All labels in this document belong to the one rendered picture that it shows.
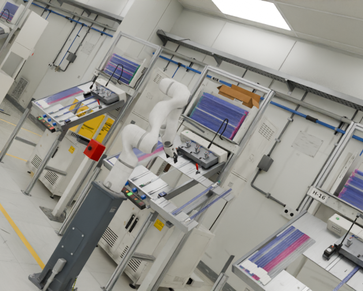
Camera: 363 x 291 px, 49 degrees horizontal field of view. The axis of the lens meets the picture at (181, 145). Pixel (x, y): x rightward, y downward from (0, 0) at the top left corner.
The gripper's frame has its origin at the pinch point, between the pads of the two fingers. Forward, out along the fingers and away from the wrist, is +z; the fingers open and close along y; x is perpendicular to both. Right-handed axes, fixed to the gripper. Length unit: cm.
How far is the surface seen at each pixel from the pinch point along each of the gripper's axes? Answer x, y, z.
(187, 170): -7.2, -7.6, 12.4
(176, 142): -26.0, 28.8, 15.9
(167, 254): 49, -46, 28
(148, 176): 20.9, 6.2, 7.4
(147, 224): 47, -25, 14
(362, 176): -62, -119, -9
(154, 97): -72, 124, 31
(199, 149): -28.3, 0.5, 10.1
